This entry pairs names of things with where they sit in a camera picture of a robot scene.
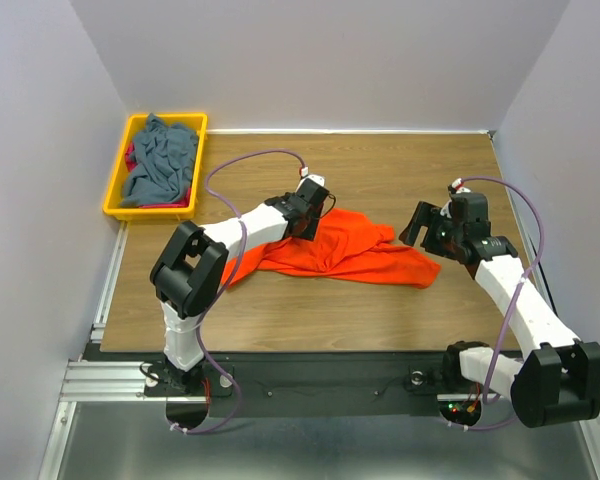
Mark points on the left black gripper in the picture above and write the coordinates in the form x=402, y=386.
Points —
x=309, y=231

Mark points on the grey t shirt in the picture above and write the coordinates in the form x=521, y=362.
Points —
x=165, y=157

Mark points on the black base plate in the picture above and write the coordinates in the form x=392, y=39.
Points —
x=185, y=412

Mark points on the left aluminium side rail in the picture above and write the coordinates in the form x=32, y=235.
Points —
x=109, y=285

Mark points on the orange polo shirt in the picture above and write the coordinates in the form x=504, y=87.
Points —
x=347, y=246

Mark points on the aluminium frame rail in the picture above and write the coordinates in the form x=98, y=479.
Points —
x=370, y=374

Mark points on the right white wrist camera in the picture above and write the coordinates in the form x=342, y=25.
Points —
x=454, y=188

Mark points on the yellow plastic bin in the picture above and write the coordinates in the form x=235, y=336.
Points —
x=197, y=121

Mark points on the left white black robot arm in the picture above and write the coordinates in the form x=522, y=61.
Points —
x=188, y=275

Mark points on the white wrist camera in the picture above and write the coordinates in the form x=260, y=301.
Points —
x=454, y=188
x=305, y=175

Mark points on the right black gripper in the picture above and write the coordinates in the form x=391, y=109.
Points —
x=427, y=215

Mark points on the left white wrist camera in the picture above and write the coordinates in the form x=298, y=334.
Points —
x=305, y=175

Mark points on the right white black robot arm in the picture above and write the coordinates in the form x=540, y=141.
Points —
x=557, y=380

